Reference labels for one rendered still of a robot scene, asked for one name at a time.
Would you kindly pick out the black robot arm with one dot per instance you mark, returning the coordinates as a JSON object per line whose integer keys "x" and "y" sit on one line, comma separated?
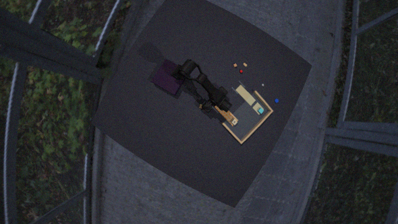
{"x": 217, "y": 96}

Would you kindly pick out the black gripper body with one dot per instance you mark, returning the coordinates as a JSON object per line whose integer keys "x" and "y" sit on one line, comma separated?
{"x": 207, "y": 107}

